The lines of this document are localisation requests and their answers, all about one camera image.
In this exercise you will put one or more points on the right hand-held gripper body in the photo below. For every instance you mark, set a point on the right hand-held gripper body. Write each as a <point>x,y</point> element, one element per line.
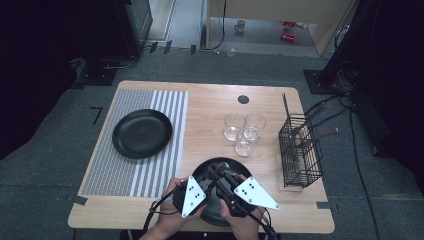
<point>248,195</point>

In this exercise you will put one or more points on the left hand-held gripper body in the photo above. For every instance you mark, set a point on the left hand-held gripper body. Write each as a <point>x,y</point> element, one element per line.
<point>195,196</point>

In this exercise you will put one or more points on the black plate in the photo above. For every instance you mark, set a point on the black plate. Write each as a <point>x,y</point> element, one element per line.
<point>142,133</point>
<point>213,213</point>

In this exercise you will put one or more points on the person's left hand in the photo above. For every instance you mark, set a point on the person's left hand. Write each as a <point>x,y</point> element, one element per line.
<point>176,216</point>

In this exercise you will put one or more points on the person's right hand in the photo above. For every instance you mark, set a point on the person's right hand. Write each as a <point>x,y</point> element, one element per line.
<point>243,223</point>

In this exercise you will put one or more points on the clear drinking glass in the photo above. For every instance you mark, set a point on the clear drinking glass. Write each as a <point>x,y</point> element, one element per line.
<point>233,128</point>
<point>244,148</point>
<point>256,121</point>

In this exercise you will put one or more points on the grey striped placemat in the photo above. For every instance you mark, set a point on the grey striped placemat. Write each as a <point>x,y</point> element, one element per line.
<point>113,173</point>

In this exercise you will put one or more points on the metal table knife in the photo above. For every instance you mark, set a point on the metal table knife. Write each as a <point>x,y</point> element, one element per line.
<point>321,135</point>

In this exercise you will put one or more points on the metal cutlery piece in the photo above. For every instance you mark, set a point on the metal cutlery piece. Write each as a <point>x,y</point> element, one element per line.
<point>311,116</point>

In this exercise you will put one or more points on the clear glass on floor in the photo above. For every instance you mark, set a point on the clear glass on floor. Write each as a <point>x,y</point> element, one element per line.
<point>231,52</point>

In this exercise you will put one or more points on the black tape piece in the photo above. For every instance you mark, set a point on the black tape piece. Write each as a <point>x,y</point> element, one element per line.
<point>153,47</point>
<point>168,46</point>
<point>193,49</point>

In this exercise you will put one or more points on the black stand base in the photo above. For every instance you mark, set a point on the black stand base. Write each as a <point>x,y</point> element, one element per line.
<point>325,83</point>

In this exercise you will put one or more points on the red can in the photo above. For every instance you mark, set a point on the red can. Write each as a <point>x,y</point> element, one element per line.
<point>288,24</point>
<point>287,37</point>

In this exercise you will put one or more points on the beige mug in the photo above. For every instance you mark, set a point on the beige mug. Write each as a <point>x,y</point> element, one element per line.
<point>240,26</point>

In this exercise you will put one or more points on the black cabinet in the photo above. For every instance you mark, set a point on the black cabinet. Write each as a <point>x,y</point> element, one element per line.
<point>133,26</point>

